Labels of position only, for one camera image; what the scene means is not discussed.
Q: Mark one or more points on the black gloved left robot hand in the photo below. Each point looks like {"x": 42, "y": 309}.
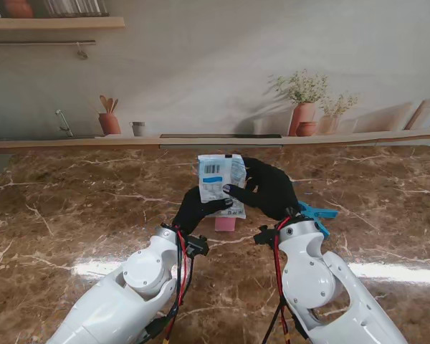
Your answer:
{"x": 193, "y": 215}

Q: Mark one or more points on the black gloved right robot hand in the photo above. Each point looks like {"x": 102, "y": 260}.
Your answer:
{"x": 272, "y": 193}

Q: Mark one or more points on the clear square bottle pink seasoning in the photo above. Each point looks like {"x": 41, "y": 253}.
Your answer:
{"x": 225, "y": 224}

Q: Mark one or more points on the blue white seasoning refill bag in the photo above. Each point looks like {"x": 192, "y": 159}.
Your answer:
{"x": 215, "y": 175}

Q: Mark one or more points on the blue plastic bag clip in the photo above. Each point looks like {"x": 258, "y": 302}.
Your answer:
{"x": 317, "y": 215}

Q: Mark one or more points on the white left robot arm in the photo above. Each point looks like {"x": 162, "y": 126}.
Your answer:
{"x": 129, "y": 294}

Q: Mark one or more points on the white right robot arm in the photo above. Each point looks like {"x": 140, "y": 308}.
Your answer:
{"x": 315, "y": 279}

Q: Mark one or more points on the small round terracotta pot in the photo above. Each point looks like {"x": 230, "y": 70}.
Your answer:
{"x": 306, "y": 129}

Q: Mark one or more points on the tall terracotta vase with flowers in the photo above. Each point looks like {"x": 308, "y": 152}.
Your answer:
{"x": 302, "y": 114}

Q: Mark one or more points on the pale vase with plant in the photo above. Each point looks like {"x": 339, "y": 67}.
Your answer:
{"x": 329, "y": 123}

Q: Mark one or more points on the grey mug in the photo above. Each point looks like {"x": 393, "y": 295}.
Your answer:
{"x": 139, "y": 129}

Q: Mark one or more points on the terracotta pot with wooden utensils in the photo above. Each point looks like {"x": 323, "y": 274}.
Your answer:
{"x": 109, "y": 123}

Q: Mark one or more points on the metal faucet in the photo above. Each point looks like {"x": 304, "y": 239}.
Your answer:
{"x": 65, "y": 123}

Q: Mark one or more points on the row of glass jars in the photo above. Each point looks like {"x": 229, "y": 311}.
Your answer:
{"x": 75, "y": 7}

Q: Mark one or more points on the orange pot on shelf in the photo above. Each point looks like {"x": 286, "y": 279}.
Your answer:
{"x": 18, "y": 9}

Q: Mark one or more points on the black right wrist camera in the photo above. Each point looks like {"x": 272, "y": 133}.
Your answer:
{"x": 265, "y": 236}

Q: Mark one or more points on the metal hanging rail with hook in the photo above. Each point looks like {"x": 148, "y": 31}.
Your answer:
{"x": 39, "y": 42}

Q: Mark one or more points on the wooden wall shelf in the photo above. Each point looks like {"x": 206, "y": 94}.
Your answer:
{"x": 57, "y": 23}

